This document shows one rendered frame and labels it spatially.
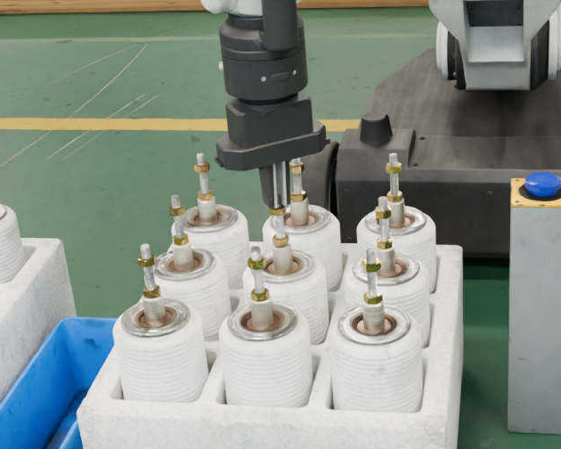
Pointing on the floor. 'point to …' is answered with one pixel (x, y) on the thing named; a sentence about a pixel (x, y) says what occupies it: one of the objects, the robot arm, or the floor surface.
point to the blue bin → (52, 388)
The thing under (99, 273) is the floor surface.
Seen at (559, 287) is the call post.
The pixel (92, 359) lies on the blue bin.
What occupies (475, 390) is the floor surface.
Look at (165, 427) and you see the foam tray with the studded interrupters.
